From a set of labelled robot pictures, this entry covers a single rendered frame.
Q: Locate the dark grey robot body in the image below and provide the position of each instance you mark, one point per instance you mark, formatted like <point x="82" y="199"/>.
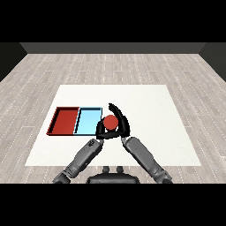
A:
<point x="113" y="177"/>

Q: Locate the light blue shallow open box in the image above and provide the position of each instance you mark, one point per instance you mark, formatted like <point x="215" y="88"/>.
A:
<point x="88" y="121"/>

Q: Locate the red can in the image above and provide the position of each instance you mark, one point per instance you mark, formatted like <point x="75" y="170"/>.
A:
<point x="110" y="122"/>

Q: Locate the red shallow open box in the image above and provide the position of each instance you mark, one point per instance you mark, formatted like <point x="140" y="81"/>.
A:
<point x="65" y="121"/>

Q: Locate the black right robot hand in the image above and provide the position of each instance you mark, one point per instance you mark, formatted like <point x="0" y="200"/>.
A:
<point x="123" y="123"/>

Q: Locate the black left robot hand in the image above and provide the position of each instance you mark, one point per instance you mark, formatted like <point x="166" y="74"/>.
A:
<point x="100" y="130"/>

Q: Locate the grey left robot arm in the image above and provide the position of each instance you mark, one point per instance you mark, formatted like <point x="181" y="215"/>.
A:
<point x="84" y="156"/>

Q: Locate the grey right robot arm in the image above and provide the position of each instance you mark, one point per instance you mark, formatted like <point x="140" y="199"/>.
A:
<point x="144" y="156"/>

